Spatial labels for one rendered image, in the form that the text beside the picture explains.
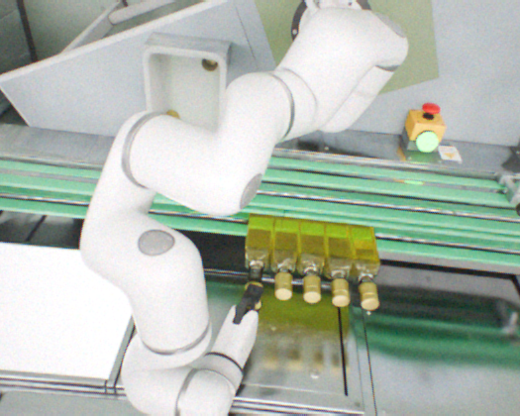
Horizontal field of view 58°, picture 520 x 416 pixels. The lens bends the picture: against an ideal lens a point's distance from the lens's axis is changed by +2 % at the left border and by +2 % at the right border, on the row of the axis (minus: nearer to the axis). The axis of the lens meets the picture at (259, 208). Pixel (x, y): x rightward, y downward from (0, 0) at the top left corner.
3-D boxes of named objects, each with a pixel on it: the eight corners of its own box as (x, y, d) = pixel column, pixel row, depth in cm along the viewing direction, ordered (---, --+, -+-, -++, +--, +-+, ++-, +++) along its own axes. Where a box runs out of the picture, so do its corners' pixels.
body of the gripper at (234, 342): (239, 397, 79) (260, 344, 87) (242, 364, 72) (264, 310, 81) (198, 382, 80) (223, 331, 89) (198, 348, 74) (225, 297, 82)
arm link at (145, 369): (221, 300, 56) (231, 392, 70) (129, 277, 60) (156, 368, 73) (190, 360, 50) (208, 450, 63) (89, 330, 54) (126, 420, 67)
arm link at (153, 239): (262, 272, 60) (179, 229, 67) (258, 129, 47) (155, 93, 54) (173, 364, 50) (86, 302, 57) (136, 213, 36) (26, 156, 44)
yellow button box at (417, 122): (400, 134, 112) (405, 150, 106) (409, 105, 107) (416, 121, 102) (429, 137, 112) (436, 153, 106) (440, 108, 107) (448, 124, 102)
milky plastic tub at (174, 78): (157, 123, 114) (149, 141, 108) (151, 31, 100) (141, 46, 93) (227, 131, 114) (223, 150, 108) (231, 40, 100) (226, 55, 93)
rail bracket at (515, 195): (490, 177, 104) (512, 217, 93) (505, 150, 99) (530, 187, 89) (509, 179, 104) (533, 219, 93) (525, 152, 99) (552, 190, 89)
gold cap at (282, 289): (273, 282, 95) (272, 299, 92) (275, 270, 93) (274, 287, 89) (291, 284, 95) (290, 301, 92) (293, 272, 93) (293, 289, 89)
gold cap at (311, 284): (301, 285, 95) (301, 302, 91) (304, 273, 93) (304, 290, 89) (318, 287, 95) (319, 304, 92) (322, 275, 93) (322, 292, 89)
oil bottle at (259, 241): (251, 210, 114) (242, 273, 97) (252, 192, 110) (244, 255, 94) (272, 212, 114) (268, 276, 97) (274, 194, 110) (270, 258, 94)
